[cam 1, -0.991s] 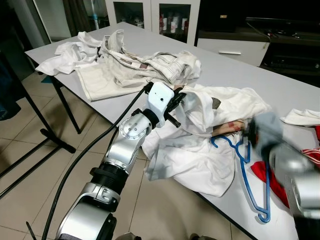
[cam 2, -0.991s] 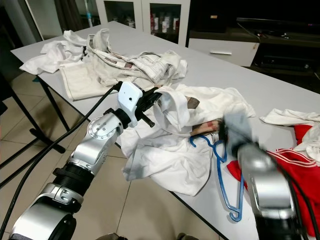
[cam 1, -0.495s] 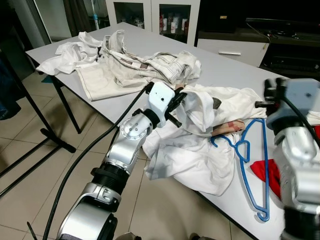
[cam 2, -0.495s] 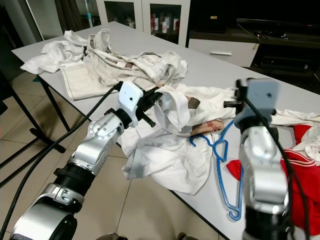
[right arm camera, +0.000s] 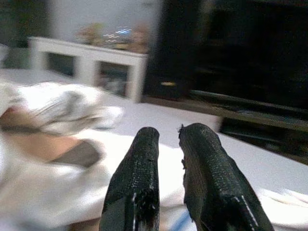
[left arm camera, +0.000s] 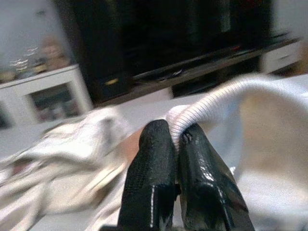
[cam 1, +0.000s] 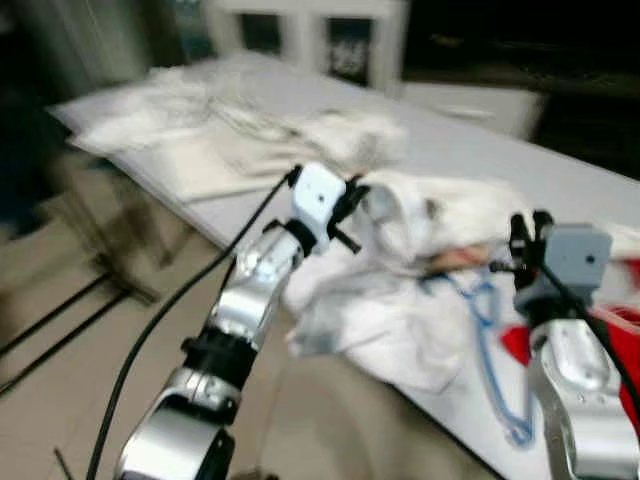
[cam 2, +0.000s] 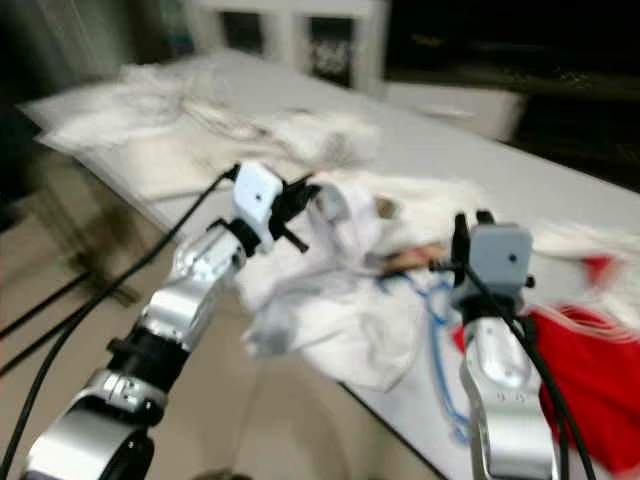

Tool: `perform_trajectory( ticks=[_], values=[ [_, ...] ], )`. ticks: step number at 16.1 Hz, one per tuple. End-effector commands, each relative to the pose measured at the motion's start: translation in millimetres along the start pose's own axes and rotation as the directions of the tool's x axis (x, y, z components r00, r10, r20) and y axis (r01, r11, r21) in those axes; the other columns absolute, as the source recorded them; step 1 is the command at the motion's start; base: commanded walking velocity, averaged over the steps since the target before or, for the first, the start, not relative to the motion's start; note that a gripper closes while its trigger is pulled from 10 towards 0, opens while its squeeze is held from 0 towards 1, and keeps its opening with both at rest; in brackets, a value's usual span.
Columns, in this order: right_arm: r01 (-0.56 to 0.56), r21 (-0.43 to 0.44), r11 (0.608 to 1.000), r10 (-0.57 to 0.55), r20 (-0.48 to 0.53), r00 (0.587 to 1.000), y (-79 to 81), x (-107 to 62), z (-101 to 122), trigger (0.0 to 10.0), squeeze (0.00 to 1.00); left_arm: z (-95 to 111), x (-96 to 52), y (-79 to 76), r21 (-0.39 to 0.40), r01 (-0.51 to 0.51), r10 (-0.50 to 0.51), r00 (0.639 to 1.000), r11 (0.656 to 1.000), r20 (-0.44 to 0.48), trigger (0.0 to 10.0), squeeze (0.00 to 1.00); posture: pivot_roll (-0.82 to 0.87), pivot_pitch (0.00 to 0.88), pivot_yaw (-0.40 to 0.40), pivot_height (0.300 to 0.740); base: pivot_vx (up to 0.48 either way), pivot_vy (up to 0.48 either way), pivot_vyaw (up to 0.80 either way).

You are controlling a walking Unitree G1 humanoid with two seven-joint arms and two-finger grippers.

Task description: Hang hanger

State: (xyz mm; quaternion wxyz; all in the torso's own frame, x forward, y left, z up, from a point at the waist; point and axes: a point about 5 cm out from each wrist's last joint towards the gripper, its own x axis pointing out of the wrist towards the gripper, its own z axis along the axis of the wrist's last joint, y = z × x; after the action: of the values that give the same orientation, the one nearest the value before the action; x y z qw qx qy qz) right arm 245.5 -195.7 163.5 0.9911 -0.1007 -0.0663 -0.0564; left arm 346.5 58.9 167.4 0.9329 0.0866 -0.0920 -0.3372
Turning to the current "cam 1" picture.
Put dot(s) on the blue plastic hanger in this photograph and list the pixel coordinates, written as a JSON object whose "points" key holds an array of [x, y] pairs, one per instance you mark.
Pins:
{"points": [[490, 350]]}

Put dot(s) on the white printed t-shirt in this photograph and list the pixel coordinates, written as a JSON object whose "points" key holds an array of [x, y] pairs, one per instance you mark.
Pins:
{"points": [[380, 320]]}

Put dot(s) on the red shorts white stripes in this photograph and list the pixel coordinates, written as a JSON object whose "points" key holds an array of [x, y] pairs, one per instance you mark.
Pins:
{"points": [[620, 340]]}

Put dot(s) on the white drawer unit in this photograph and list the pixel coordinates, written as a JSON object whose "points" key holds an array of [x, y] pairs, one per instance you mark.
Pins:
{"points": [[480, 105]]}

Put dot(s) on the white glass door cabinet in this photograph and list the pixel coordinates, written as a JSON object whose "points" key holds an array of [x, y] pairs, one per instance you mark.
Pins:
{"points": [[310, 40]]}

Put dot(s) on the black TV stand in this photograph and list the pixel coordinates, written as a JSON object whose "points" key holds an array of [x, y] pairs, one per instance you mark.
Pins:
{"points": [[520, 40]]}

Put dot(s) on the white crumpled jacket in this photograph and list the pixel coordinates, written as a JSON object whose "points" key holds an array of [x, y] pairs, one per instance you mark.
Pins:
{"points": [[130, 125]]}

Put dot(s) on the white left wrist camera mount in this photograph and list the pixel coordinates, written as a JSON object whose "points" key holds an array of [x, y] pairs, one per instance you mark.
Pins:
{"points": [[318, 200]]}

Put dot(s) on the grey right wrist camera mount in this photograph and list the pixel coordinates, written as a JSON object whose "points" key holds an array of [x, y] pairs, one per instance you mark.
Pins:
{"points": [[577, 258]]}

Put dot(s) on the black clothes rack frame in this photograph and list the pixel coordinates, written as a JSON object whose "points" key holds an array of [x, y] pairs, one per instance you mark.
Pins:
{"points": [[60, 320]]}

